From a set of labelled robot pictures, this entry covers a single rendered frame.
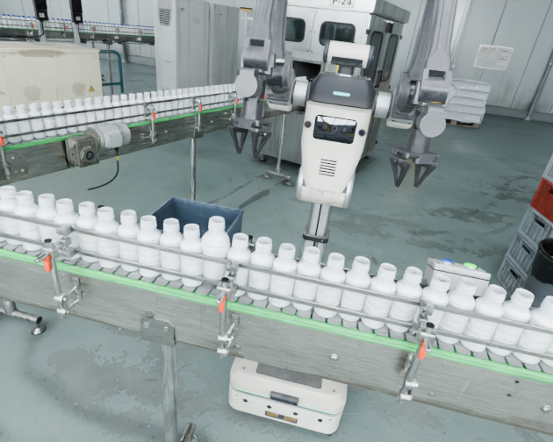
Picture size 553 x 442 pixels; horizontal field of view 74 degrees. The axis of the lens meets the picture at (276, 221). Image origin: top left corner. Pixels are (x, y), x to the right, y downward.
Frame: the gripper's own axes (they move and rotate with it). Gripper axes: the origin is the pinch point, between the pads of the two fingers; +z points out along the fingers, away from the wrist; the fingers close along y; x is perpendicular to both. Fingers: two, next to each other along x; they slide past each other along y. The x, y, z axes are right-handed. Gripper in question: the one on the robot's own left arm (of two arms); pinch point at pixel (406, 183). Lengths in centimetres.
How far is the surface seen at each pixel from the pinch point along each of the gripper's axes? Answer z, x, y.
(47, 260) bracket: 25, 10, -90
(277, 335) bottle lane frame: 37, -11, -36
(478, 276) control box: 18.0, -20.1, 13.3
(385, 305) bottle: 22.6, -22.0, -15.0
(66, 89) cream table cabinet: 33, 408, -150
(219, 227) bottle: 12, -1, -51
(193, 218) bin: 40, 67, -48
